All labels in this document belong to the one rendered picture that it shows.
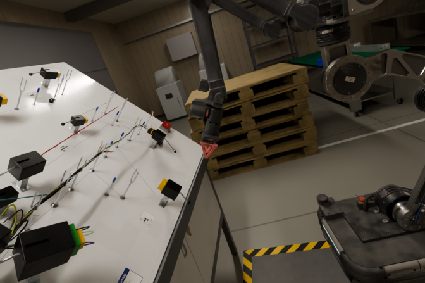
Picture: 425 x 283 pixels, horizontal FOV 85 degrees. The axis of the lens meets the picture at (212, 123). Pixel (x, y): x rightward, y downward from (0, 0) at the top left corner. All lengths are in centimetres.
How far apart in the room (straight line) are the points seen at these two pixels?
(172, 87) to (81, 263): 568
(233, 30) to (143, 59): 280
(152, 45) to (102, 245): 685
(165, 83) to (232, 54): 219
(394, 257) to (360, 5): 117
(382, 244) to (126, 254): 128
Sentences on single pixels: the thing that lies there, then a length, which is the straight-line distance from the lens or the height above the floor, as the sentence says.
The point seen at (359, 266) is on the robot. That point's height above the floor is 24.
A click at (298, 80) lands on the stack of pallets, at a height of 87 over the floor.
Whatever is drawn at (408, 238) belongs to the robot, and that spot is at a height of 24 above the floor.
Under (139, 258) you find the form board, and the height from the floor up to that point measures 92.
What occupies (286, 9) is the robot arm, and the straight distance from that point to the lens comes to 88.
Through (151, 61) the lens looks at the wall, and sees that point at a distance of 744.
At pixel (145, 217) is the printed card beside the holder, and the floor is 95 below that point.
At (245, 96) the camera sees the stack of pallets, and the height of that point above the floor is 88.
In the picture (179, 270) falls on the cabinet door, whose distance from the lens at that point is 105.
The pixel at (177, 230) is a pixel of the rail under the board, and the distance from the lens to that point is 95.
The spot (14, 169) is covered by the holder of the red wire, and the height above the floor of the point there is 129.
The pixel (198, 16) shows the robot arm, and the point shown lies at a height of 154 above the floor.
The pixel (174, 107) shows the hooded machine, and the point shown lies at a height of 34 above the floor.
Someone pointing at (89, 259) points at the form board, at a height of 101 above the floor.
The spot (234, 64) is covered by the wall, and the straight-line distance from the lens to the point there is 716.
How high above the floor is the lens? 142
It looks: 16 degrees down
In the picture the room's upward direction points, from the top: 19 degrees counter-clockwise
